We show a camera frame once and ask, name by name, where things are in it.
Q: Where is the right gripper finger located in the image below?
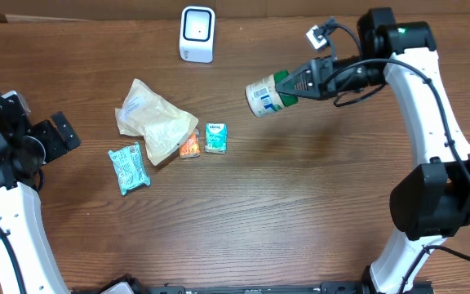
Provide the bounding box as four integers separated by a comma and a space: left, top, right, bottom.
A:
276, 78, 322, 100
282, 58, 324, 87

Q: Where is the green lid jar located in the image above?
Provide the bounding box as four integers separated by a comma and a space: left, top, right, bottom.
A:
245, 70, 298, 118

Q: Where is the teal wipes packet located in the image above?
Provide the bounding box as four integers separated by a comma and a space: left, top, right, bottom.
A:
108, 142, 151, 196

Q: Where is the teal tissue pack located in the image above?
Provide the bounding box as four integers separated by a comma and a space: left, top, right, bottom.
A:
205, 123, 228, 154

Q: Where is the beige snack bag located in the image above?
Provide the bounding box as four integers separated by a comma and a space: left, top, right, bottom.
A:
115, 78, 198, 166

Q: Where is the orange small packet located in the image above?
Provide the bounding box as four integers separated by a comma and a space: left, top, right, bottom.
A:
180, 128, 201, 158

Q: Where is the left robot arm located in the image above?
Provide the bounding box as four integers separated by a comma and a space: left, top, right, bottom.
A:
0, 91, 81, 293

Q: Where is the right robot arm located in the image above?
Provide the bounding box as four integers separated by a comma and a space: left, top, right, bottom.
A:
275, 7, 470, 293

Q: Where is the white barcode scanner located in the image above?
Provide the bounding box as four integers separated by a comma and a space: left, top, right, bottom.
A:
179, 6, 216, 64

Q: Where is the cardboard backboard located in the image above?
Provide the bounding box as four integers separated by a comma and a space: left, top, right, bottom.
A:
0, 0, 470, 22

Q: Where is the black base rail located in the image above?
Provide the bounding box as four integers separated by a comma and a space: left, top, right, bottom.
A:
71, 274, 436, 294

